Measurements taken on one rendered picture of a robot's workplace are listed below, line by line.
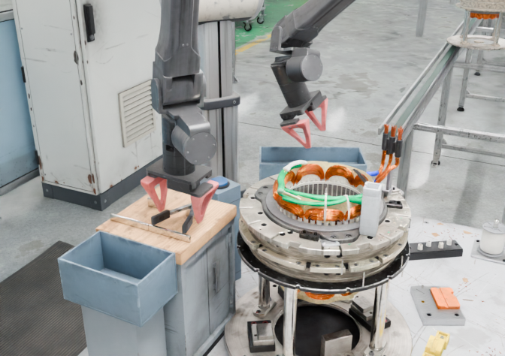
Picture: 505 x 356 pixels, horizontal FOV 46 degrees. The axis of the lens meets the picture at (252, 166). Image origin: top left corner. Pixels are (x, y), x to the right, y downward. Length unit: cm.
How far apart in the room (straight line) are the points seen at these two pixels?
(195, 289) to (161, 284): 13
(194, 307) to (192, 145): 36
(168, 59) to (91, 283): 39
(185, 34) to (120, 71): 248
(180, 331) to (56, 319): 158
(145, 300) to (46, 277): 198
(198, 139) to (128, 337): 37
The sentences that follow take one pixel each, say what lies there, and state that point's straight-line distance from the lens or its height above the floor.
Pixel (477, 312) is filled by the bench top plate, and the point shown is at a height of 78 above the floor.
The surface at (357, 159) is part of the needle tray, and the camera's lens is 150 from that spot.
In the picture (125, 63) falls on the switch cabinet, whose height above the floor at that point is 78.
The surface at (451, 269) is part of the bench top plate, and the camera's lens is 158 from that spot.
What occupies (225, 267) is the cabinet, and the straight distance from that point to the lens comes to 124.
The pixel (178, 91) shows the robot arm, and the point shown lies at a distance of 98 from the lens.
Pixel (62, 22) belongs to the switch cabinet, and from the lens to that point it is 320.
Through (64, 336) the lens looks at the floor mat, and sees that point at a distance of 260.
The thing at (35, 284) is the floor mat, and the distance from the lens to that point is 294.
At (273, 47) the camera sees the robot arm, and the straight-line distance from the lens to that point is 134.
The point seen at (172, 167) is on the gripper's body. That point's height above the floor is 120.
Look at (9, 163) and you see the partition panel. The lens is 363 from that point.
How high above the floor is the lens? 163
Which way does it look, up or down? 24 degrees down
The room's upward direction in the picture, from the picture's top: straight up
